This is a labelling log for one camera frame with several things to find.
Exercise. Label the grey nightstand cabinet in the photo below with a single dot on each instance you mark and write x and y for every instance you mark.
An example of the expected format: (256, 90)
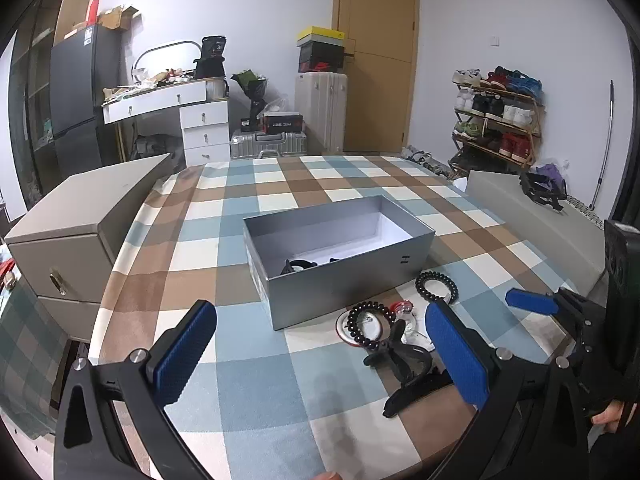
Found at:
(67, 244)

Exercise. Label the round white lid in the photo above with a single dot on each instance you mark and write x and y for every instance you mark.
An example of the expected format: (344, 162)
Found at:
(361, 326)

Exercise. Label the white drawer unit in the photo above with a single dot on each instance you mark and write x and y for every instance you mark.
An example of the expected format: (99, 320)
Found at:
(205, 133)

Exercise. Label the wooden shoe rack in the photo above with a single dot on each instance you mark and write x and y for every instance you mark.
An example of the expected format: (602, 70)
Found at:
(499, 121)

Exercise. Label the grey cardboard box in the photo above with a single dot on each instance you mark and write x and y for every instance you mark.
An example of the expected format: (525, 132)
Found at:
(311, 261)

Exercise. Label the yellow lid shoe box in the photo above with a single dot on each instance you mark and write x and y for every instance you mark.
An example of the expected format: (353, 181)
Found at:
(320, 34)

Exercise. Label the black refrigerator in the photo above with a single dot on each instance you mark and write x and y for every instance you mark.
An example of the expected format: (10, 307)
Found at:
(82, 67)

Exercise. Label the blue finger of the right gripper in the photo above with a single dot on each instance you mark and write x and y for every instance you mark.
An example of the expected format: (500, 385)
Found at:
(531, 301)

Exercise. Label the white dressing desk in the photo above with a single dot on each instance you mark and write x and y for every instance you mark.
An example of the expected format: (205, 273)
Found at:
(174, 95)

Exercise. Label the silver flat suitcase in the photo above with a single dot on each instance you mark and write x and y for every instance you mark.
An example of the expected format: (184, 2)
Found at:
(256, 144)

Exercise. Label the grey bench headboard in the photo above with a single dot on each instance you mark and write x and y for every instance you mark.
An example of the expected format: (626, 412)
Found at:
(572, 242)

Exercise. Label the dark glass cabinet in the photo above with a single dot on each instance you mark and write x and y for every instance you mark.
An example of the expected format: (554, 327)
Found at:
(30, 122)

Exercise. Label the black purple bag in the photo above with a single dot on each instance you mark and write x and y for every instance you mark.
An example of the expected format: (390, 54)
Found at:
(545, 186)

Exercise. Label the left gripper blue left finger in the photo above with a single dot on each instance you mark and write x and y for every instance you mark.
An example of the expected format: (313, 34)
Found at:
(175, 355)

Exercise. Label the black bag on desk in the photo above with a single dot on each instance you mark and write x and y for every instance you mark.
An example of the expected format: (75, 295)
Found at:
(211, 61)

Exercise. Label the black red box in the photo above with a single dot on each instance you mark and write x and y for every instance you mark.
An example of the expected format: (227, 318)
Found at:
(282, 122)

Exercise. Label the black hair claw clip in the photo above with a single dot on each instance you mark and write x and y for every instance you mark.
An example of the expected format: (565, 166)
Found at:
(412, 366)

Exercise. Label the white upright suitcase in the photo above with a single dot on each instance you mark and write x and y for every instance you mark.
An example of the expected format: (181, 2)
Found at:
(322, 98)

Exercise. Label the black shoe box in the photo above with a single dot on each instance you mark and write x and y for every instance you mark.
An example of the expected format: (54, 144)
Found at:
(320, 57)

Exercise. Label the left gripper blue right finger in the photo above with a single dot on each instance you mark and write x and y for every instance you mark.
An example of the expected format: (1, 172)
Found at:
(463, 352)

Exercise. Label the checked bed cover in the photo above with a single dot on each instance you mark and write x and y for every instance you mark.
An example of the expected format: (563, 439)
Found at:
(292, 403)

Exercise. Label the wooden door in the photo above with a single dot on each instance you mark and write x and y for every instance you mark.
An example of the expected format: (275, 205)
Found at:
(381, 44)

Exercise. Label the cardboard box on fridge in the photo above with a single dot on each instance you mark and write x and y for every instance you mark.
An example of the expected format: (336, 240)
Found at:
(118, 18)

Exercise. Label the curved desk mirror frame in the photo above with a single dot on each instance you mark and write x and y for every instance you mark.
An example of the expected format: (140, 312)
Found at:
(179, 55)

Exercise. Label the right hand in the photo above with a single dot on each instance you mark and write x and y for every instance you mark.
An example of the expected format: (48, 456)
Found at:
(609, 419)

